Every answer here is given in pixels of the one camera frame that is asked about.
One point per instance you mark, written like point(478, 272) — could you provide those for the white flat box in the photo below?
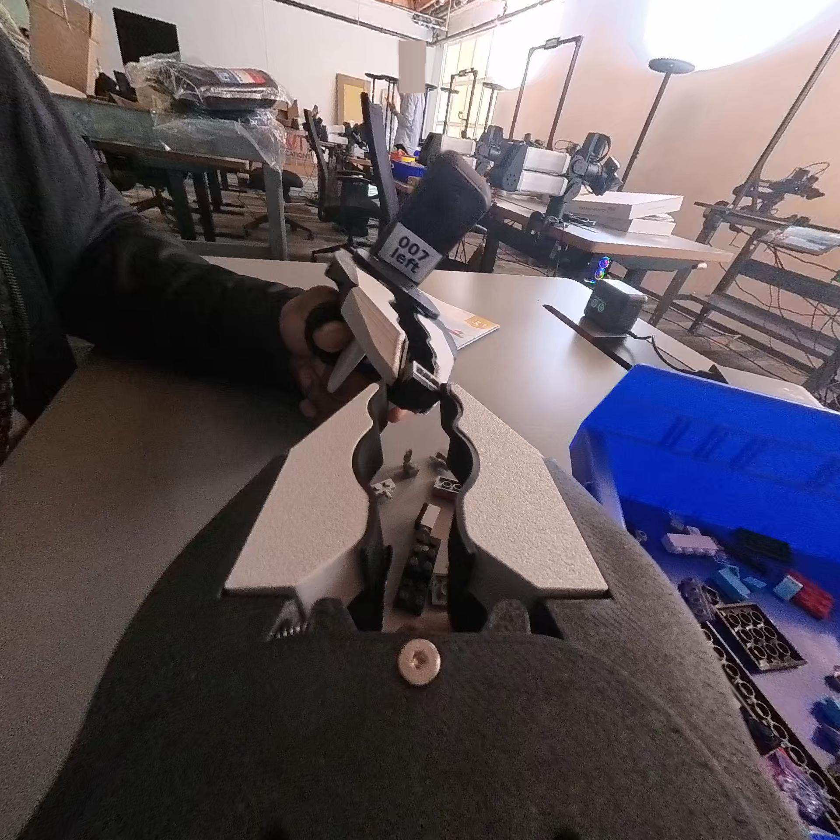
point(646, 226)
point(630, 203)

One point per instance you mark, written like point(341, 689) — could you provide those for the cluttered background table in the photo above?
point(184, 124)

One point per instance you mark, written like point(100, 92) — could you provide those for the pile of mixed toy bricks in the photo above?
point(748, 590)

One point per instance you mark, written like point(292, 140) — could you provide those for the black brick with white end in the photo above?
point(430, 517)

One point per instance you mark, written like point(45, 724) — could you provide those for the black floor lamp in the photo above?
point(669, 65)

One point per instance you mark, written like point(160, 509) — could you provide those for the computer with coloured fans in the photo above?
point(599, 268)

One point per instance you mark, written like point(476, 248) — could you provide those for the black and white brick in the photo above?
point(417, 571)

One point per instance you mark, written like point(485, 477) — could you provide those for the grey desk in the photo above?
point(131, 492)

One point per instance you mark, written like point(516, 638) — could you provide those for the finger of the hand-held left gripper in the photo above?
point(436, 344)
point(377, 328)

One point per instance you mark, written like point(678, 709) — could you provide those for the dark grey two-stud brick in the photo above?
point(446, 487)

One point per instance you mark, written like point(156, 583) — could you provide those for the black and grey brick assembly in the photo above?
point(439, 460)

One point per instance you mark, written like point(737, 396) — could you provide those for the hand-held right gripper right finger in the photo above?
point(525, 525)

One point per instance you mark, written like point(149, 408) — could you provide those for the small light grey plate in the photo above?
point(382, 487)

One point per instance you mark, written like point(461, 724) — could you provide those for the black cube device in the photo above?
point(613, 307)

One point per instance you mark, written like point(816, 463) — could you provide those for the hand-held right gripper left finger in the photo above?
point(302, 525)

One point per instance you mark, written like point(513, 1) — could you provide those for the large blue plastic bin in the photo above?
point(689, 446)

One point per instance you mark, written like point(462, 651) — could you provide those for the white and yellow card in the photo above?
point(472, 325)

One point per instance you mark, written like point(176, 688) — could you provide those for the small grey pin piece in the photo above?
point(410, 464)

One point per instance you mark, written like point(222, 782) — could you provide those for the small toy brick assembly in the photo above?
point(417, 387)

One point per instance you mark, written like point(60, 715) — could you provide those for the black flat plate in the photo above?
point(590, 338)

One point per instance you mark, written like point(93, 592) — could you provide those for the small black robot arm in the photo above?
point(584, 170)

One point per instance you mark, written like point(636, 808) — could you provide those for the person's left forearm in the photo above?
point(131, 262)

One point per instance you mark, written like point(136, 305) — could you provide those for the black office chair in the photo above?
point(341, 177)

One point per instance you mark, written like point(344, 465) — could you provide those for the person's left hand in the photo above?
point(295, 341)

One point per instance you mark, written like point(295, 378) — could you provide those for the metal equipment rack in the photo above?
point(774, 262)

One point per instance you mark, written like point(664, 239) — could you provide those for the black stand pole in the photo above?
point(787, 111)

